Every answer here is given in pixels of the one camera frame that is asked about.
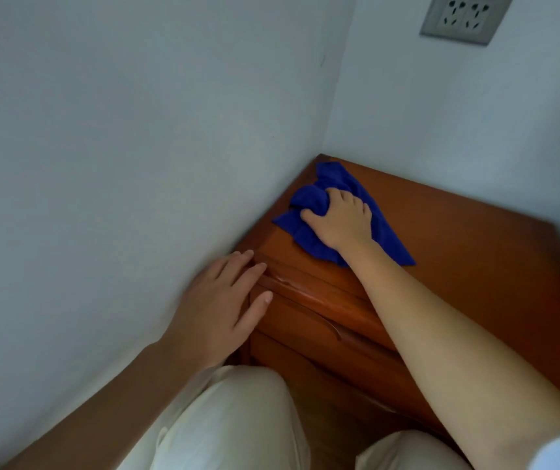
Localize white trousers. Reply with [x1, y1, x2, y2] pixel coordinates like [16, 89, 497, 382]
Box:
[115, 364, 472, 470]

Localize person's left hand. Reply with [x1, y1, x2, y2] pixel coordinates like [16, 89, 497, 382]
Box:
[160, 249, 275, 371]

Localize person's right hand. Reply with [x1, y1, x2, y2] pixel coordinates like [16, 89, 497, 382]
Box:
[299, 187, 374, 256]

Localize person's right forearm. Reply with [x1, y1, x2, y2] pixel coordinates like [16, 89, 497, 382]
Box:
[339, 241, 560, 470]

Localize brown wooden nightstand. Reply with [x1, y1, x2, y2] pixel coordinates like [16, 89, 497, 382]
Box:
[232, 153, 560, 439]

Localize person's left forearm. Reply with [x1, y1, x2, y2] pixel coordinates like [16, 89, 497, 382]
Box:
[1, 339, 207, 470]

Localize blue cleaning cloth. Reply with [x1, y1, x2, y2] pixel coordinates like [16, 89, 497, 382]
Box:
[272, 161, 417, 268]

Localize grey wall socket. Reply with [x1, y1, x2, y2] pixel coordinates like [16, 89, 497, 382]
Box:
[419, 0, 517, 47]

